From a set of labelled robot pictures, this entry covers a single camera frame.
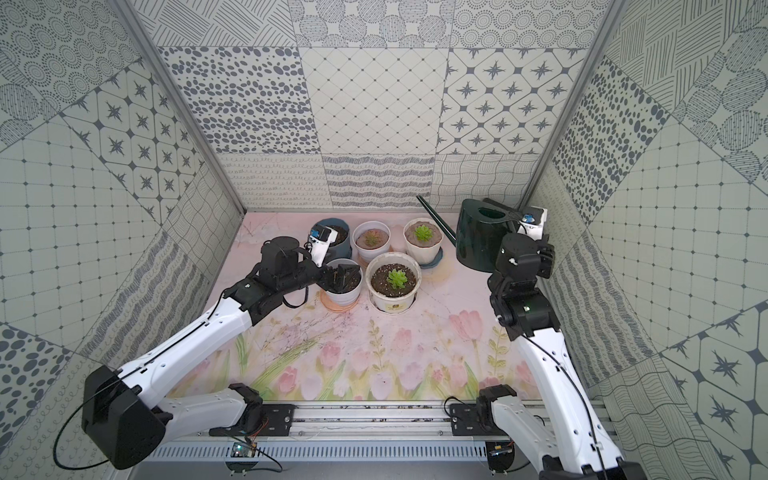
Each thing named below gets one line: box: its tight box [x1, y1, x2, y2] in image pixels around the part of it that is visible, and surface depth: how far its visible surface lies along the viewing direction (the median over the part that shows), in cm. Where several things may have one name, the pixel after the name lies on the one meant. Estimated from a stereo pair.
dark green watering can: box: [416, 194, 521, 272], surface depth 74 cm
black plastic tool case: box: [461, 198, 522, 253], surface depth 70 cm
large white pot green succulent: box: [365, 252, 422, 314], surface depth 90 cm
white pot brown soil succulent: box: [403, 217, 444, 265], surface depth 100 cm
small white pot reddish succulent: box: [352, 221, 392, 262], surface depth 100 cm
